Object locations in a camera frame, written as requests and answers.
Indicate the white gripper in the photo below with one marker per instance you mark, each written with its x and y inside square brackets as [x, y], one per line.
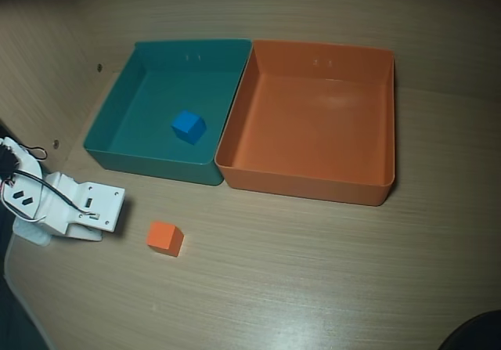
[102, 205]

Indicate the orange cube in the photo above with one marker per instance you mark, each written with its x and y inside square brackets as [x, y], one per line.
[162, 237]

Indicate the white robot base clamp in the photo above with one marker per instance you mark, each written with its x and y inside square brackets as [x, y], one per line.
[33, 235]

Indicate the teal plastic box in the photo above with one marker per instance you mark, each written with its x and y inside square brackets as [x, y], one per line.
[129, 130]

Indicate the blue cube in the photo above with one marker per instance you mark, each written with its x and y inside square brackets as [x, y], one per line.
[188, 126]

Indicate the orange plastic box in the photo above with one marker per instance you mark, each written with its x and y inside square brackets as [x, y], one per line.
[313, 138]

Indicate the dark round object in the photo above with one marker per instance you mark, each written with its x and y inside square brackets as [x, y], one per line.
[477, 334]

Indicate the white wrist camera mount plate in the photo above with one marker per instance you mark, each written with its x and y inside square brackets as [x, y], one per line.
[103, 201]

